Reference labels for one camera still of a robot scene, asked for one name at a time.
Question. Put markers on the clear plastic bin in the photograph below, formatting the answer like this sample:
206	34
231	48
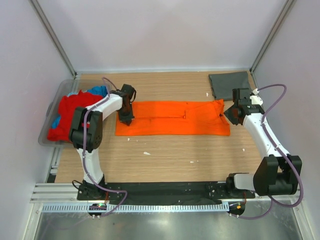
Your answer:
66	87

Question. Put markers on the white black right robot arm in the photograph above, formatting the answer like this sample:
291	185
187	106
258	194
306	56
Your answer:
278	170

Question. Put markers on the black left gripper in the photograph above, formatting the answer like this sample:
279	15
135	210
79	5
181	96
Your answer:
127	120

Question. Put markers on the red t shirt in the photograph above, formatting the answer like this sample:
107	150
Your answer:
66	110

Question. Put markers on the right aluminium frame post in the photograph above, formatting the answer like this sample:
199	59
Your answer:
280	19

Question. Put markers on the orange t shirt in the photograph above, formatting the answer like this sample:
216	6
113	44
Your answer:
176	118

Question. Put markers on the folded grey t shirt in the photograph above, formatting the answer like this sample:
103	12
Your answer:
222	84

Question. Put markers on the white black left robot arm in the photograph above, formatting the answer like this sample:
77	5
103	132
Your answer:
86	133

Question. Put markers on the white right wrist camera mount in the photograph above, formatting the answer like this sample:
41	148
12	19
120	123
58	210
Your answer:
255	98

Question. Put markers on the blue t shirt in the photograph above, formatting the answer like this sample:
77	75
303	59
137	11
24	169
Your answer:
96	90

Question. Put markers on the aluminium frame post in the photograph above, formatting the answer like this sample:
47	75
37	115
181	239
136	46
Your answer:
53	37
280	19

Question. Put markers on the left aluminium frame post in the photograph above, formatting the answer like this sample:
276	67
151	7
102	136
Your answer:
53	37

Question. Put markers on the white slotted cable duct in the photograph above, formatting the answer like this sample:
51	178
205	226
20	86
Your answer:
82	207

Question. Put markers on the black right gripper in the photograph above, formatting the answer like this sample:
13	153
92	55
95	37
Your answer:
228	113

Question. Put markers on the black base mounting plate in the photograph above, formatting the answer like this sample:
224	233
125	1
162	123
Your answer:
164	193

